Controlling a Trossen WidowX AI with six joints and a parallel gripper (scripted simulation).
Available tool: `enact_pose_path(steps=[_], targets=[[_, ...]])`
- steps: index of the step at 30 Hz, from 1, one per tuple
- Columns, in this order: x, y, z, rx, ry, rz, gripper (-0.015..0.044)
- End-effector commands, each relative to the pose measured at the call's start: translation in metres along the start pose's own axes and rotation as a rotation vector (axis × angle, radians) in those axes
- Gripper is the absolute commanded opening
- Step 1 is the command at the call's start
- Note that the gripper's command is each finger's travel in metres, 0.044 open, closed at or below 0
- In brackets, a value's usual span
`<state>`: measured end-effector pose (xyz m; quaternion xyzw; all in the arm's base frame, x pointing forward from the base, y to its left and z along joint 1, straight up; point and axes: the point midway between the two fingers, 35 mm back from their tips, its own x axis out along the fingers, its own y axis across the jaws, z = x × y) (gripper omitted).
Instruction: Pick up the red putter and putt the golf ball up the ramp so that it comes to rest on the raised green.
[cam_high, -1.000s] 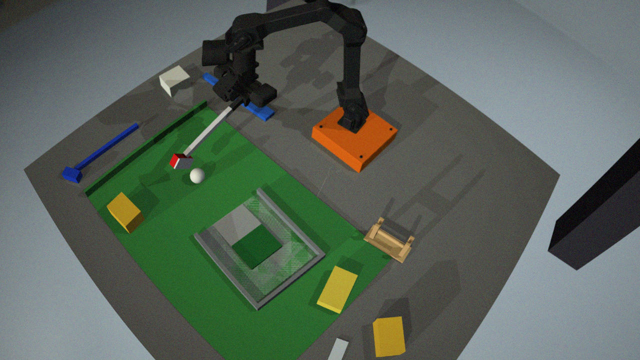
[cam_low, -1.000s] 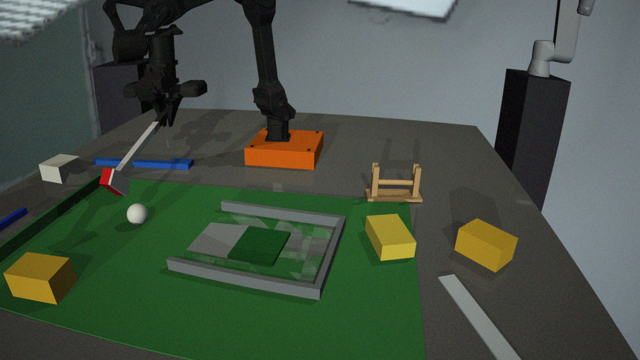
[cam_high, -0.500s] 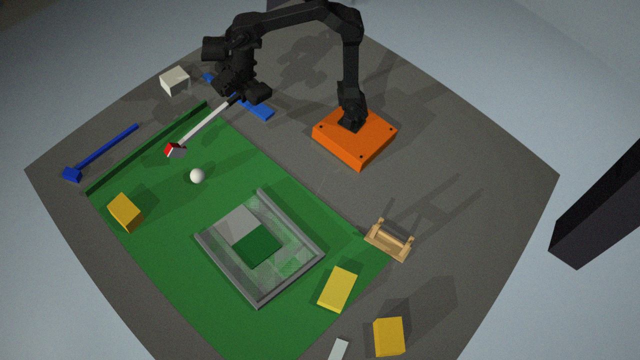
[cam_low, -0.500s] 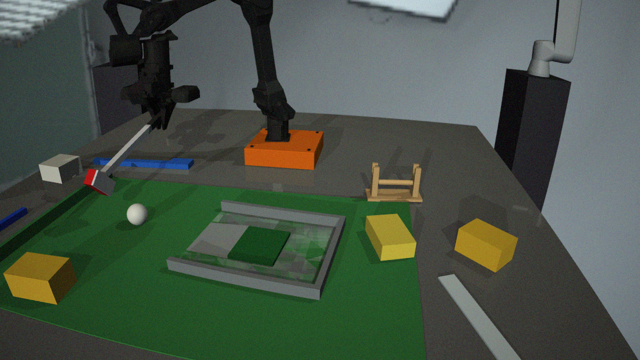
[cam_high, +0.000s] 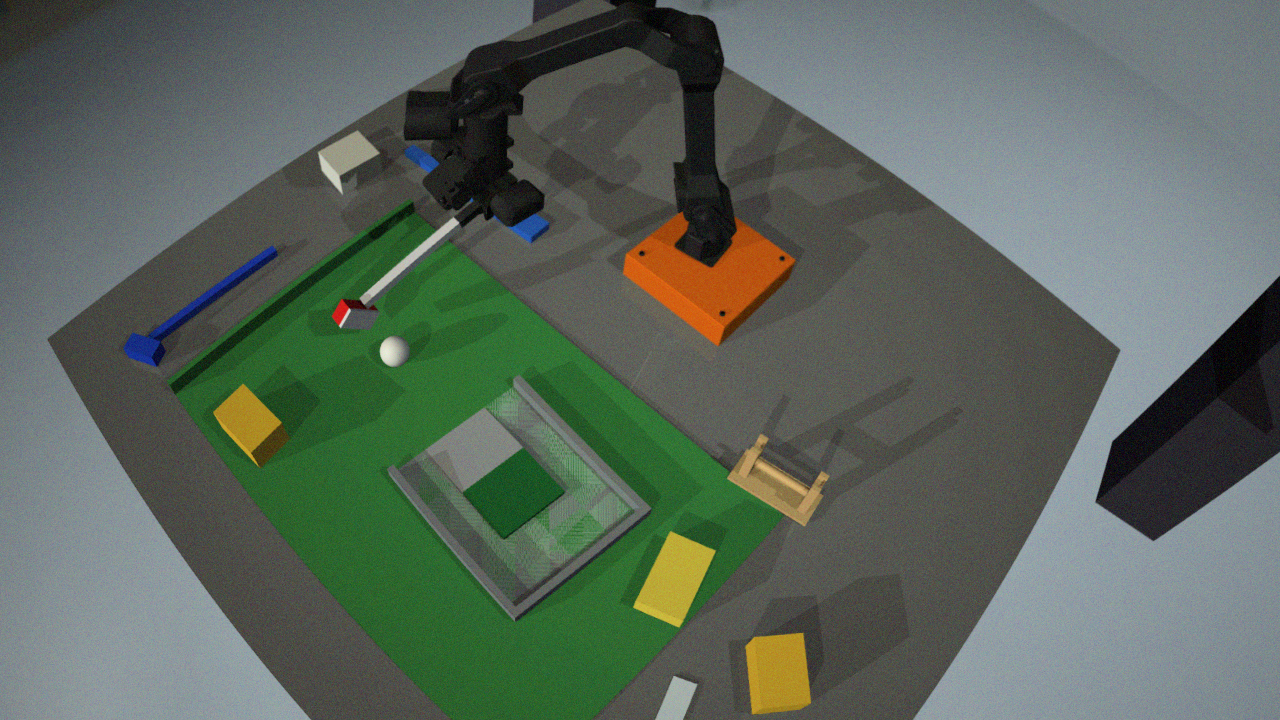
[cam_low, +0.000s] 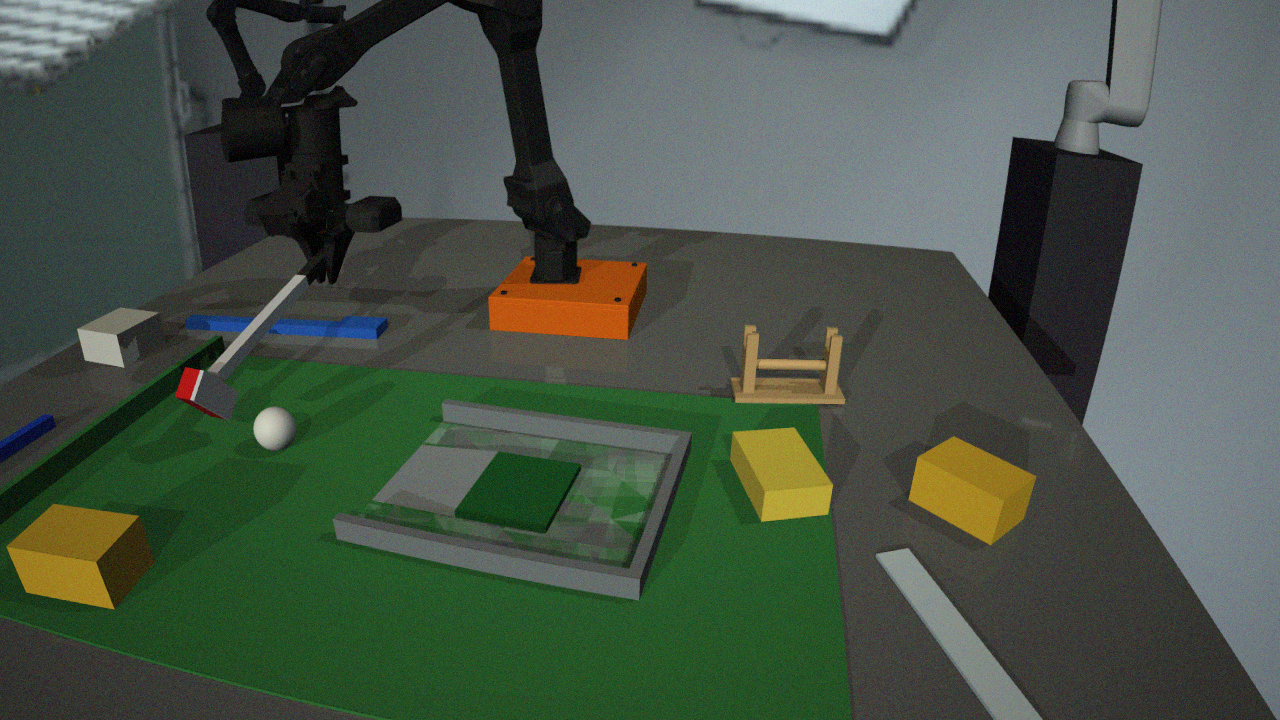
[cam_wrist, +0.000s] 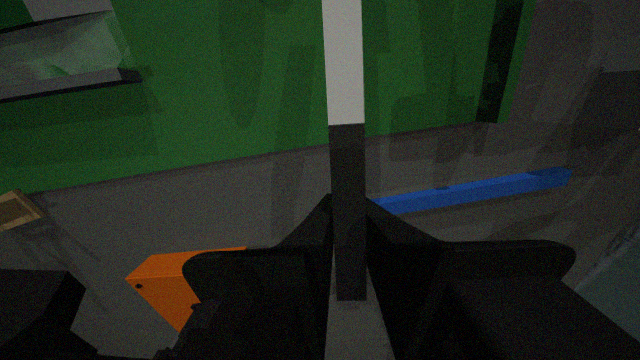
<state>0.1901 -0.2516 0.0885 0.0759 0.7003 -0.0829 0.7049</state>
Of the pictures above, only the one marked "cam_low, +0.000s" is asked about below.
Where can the yellow rectangular block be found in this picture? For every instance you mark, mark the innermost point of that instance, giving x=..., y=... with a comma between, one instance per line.
x=780, y=475
x=82, y=555
x=972, y=489

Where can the white ball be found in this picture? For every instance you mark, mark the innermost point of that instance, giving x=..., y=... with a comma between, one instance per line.
x=274, y=428

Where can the green flat mat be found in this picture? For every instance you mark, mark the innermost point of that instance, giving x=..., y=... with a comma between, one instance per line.
x=738, y=620

